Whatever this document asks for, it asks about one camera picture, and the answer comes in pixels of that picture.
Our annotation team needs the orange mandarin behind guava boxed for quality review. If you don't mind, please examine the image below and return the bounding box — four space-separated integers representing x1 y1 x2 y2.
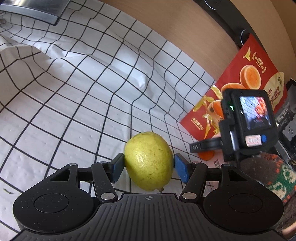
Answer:
198 150 215 161

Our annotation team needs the red snack bag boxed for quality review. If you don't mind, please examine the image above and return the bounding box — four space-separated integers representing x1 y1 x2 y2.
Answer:
181 35 287 146

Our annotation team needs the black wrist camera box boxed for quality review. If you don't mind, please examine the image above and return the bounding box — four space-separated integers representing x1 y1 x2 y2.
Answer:
219 88 278 162

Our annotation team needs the black computer case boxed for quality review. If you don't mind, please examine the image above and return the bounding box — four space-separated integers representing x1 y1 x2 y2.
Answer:
275 79 295 164

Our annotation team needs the knit gloved right hand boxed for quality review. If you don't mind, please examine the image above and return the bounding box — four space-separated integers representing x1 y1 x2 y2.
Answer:
240 153 295 208

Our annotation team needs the small yellow-green guava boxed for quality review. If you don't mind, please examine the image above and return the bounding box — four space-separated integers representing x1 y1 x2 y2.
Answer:
124 132 174 192

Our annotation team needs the pink cardboard box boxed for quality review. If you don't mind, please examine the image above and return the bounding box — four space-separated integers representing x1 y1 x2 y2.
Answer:
205 150 225 169

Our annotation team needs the white grid tablecloth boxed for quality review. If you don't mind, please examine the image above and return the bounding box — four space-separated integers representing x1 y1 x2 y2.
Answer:
1 1 215 240

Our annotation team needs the grey metal object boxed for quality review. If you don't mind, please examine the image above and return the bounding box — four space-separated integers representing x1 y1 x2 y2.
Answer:
1 0 70 25

